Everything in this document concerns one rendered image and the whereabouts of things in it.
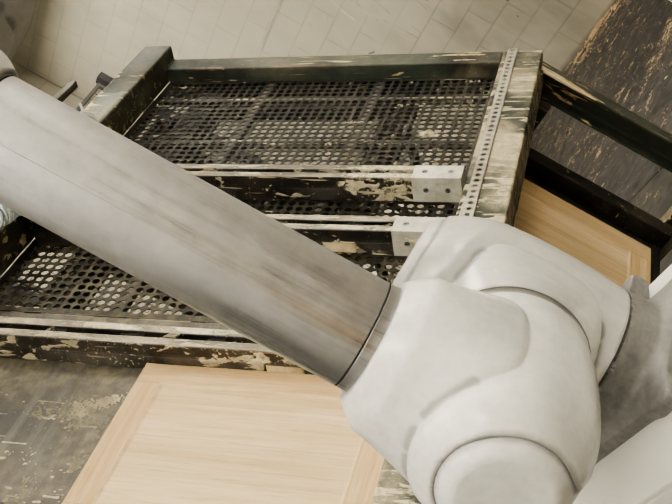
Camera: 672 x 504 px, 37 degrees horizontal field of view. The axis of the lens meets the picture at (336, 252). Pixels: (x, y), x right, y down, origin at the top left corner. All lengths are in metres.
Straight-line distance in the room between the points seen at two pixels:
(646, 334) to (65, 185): 0.57
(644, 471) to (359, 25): 6.66
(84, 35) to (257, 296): 7.89
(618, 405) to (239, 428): 1.04
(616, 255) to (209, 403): 1.42
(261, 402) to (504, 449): 1.24
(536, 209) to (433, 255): 1.95
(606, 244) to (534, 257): 2.00
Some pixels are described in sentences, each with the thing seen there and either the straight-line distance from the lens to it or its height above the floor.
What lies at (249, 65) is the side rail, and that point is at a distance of 3.31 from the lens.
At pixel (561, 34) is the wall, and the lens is 7.18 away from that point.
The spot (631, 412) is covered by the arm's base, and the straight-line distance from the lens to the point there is 1.03.
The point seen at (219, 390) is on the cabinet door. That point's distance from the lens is 2.03.
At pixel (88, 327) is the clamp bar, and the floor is 1.51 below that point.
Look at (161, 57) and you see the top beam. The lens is 3.39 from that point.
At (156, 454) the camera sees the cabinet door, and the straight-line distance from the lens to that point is 1.94.
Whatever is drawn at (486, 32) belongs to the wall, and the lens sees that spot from 7.27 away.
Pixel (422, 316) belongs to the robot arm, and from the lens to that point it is 0.81.
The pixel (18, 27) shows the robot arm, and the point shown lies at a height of 1.57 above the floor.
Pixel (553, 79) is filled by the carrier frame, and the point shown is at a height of 0.73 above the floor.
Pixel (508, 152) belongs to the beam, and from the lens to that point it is 2.59.
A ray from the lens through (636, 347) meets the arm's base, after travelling 1.03.
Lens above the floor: 1.26
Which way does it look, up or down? 4 degrees down
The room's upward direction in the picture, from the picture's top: 62 degrees counter-clockwise
